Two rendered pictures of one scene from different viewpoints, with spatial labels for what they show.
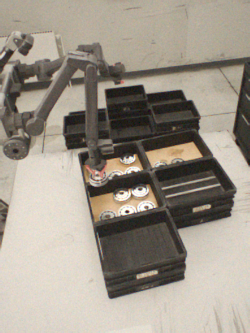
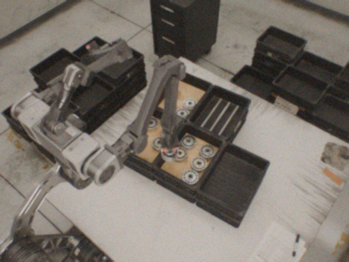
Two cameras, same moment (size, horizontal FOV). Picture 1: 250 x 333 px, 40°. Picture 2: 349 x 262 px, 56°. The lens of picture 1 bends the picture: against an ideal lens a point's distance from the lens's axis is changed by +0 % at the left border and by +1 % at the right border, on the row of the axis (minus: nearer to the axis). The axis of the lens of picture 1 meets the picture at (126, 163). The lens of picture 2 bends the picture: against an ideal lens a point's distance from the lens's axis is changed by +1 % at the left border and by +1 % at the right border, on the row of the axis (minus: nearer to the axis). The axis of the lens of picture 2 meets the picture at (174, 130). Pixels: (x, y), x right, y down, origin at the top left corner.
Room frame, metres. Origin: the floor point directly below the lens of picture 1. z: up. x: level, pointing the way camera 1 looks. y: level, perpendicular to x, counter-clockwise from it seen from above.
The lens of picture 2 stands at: (0.61, 0.88, 2.66)
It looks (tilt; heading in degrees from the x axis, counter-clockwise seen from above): 54 degrees down; 313
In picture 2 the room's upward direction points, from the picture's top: 2 degrees counter-clockwise
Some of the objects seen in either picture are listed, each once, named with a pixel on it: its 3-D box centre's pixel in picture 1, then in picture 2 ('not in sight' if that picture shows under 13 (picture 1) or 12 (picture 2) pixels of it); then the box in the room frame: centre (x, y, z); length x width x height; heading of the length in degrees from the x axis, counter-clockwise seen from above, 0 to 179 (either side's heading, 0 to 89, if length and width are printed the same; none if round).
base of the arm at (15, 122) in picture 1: (14, 121); (119, 151); (1.31, 0.49, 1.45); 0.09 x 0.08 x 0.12; 3
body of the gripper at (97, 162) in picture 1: (95, 159); (169, 139); (1.33, 0.16, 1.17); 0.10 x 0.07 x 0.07; 55
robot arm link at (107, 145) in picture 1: (101, 143); (172, 124); (1.34, 0.12, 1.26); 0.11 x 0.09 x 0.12; 93
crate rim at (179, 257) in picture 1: (138, 240); (234, 176); (0.99, -0.02, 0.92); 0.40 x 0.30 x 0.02; 100
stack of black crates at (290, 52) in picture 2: not in sight; (276, 58); (1.57, -1.68, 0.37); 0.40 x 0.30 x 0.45; 3
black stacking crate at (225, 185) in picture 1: (191, 187); (219, 116); (1.35, -0.36, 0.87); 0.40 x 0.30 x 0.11; 100
